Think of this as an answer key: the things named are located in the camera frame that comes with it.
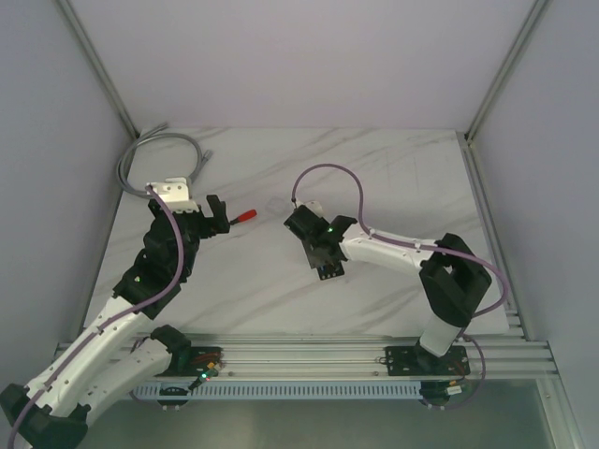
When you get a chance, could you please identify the aluminium frame post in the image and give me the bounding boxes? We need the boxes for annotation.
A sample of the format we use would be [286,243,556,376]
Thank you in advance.
[54,0,139,138]
[464,0,552,145]

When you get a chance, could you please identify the red handled screwdriver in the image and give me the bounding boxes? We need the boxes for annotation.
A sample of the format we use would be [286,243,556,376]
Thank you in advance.
[229,210,257,225]

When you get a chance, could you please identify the clear plastic fuse box cover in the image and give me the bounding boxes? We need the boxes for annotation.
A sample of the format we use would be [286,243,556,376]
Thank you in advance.
[264,196,289,217]

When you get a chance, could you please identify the black fuse box base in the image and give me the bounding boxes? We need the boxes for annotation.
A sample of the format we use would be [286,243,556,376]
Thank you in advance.
[316,262,344,281]

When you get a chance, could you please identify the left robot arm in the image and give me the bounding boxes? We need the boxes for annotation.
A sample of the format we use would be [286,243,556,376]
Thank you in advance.
[1,192,230,448]

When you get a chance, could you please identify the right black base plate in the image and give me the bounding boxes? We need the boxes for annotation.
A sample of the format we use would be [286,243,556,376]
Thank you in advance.
[380,345,471,377]

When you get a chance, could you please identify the grey slotted cable duct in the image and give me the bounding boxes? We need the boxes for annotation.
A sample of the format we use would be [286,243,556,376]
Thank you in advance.
[134,380,422,401]

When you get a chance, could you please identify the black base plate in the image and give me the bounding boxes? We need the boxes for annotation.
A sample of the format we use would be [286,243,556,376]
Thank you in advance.
[380,345,471,377]
[157,346,222,377]

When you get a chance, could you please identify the right aluminium frame post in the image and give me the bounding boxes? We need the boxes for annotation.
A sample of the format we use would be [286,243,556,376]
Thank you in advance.
[464,0,552,145]

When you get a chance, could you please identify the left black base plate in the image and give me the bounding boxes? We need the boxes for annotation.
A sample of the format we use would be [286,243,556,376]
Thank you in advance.
[157,346,222,377]

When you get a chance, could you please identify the grey coiled cable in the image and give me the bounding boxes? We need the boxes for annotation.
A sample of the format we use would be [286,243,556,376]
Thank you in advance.
[116,122,214,199]

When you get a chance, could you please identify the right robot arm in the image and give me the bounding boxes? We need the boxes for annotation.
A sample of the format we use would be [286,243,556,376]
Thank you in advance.
[285,205,491,375]

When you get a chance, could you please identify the left aluminium frame post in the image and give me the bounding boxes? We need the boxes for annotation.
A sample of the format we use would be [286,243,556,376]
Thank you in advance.
[54,0,139,138]

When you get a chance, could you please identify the aluminium front rail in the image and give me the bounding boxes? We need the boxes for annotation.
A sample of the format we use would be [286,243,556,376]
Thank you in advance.
[189,334,558,381]

